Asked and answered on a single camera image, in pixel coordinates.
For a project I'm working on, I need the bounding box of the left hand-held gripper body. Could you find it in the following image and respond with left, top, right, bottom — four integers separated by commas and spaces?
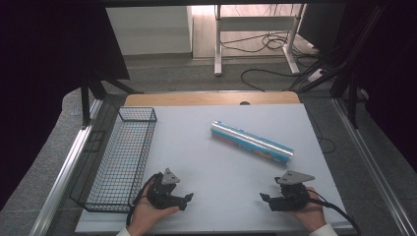
146, 167, 186, 210

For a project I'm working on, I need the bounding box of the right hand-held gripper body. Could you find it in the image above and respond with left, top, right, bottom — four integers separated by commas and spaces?
268, 170, 316, 212

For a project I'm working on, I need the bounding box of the black wire mesh basket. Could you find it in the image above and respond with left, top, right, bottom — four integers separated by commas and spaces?
70, 106, 158, 213

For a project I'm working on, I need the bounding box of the blue and silver foil roll box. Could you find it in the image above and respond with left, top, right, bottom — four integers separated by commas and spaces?
210, 120, 295, 165

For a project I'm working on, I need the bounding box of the person's right hand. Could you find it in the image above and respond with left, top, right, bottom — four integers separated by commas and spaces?
284, 186, 328, 232

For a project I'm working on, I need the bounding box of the person's left hand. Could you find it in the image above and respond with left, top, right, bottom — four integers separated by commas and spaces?
127, 184, 180, 236

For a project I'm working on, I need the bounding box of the person's right white sleeve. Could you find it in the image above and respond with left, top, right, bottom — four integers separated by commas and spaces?
309, 223, 339, 236

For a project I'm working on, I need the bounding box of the person's white sleeve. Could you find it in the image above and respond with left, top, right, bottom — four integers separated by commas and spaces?
115, 225, 133, 236
309, 223, 339, 236

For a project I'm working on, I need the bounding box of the person's left white sleeve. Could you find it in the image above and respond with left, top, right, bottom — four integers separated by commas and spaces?
115, 225, 133, 236

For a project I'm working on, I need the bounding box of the wooden table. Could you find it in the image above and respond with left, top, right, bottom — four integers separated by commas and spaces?
124, 90, 301, 107

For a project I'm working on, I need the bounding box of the black metal stand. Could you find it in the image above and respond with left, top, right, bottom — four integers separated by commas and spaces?
284, 3, 389, 130
79, 69, 145, 128

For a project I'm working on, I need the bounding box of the white power strip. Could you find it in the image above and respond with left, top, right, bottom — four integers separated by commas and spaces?
307, 67, 328, 84

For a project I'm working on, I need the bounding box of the white cabinet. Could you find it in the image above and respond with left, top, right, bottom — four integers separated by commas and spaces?
105, 5, 194, 56

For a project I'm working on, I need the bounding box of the dark curtain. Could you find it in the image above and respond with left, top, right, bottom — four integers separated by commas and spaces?
0, 0, 131, 210
337, 0, 417, 173

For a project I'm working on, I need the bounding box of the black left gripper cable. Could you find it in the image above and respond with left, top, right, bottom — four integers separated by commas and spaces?
125, 172, 163, 228

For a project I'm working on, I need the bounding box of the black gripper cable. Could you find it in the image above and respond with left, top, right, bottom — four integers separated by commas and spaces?
125, 172, 163, 228
306, 189, 362, 236

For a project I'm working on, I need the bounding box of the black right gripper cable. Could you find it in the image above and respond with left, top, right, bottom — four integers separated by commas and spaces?
306, 189, 362, 236

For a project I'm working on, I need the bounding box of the thin black cable loop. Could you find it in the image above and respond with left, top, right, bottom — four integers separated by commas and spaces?
307, 110, 337, 154

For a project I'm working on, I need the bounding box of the aluminium rail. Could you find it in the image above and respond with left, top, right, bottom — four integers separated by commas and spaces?
331, 97, 417, 236
29, 98, 103, 236

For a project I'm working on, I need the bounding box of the white desk frame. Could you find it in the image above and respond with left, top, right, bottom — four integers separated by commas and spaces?
213, 3, 308, 78

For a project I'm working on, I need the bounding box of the black floor cable bundle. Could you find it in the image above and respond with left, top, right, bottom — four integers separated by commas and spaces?
219, 29, 321, 59

